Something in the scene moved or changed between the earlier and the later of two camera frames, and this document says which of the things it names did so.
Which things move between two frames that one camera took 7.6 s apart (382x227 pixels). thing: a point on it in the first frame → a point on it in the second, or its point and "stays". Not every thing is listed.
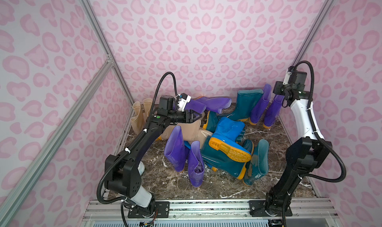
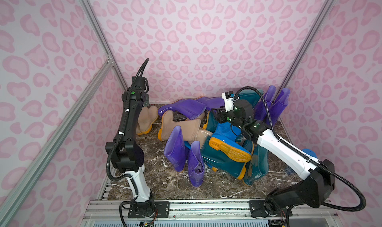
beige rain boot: (191, 131) stays
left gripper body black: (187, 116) → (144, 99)
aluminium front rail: (307, 213) stays
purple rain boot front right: (195, 165) stays
